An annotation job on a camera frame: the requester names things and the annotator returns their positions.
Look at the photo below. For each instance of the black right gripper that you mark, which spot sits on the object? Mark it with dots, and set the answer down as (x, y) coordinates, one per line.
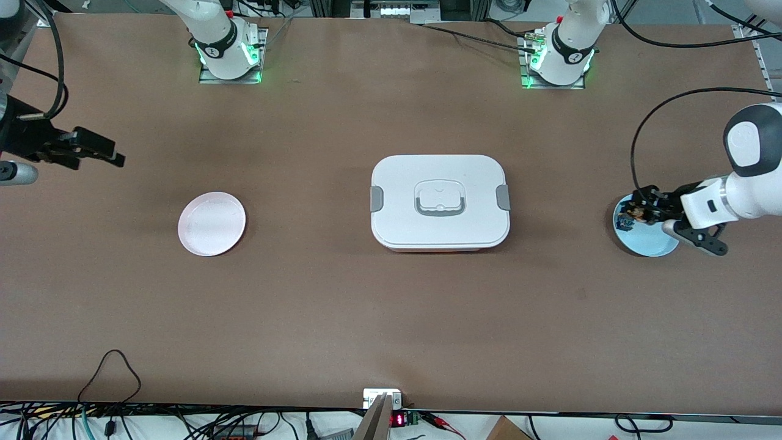
(24, 139)

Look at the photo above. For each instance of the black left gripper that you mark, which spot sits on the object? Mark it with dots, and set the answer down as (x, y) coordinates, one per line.
(663, 205)

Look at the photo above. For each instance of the orange push button switch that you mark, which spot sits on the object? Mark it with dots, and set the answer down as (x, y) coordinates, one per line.
(638, 213)

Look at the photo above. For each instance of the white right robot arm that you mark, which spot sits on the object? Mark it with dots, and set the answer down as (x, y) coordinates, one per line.
(217, 30)

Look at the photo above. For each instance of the light blue round plate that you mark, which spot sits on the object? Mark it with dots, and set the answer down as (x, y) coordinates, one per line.
(647, 243)

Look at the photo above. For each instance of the pink round plate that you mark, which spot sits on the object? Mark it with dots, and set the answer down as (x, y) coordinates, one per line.
(211, 223)

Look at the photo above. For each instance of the white lunch box grey clips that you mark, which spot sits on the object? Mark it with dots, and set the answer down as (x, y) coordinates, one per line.
(440, 183)

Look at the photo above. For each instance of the brown cardboard box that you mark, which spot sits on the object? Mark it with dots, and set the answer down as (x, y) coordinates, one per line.
(507, 431)

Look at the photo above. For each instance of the red alligator clip leads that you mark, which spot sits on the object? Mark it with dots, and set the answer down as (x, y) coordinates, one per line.
(443, 421)

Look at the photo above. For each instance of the black power strip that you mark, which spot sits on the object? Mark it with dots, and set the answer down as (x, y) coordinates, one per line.
(235, 432)

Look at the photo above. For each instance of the red digit display module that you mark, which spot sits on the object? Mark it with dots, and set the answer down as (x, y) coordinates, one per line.
(398, 419)

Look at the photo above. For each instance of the black left camera bracket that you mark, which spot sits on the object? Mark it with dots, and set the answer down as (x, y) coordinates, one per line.
(702, 238)

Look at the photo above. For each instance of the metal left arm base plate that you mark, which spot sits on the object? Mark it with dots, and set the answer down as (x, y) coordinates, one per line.
(525, 82)

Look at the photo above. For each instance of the aluminium frame rail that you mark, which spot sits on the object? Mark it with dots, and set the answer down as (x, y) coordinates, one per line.
(760, 61)

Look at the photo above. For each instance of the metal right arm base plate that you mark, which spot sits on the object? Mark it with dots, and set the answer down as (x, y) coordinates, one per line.
(264, 61)

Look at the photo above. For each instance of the aluminium frame with light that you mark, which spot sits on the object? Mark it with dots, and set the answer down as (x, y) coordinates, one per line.
(397, 9)

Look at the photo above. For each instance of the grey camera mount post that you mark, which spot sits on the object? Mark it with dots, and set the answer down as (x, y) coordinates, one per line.
(379, 421)

